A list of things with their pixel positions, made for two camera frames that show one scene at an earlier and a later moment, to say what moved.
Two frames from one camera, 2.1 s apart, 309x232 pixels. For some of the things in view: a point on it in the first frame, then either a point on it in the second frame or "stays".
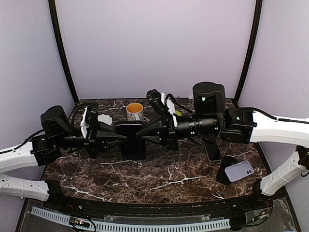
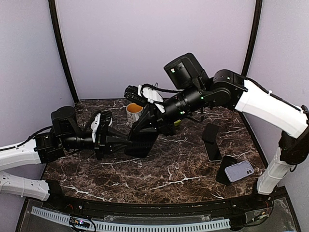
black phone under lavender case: x=221 y=176 stays
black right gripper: x=167 y=134 to x=155 y=119
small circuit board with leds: x=79 y=222 stays
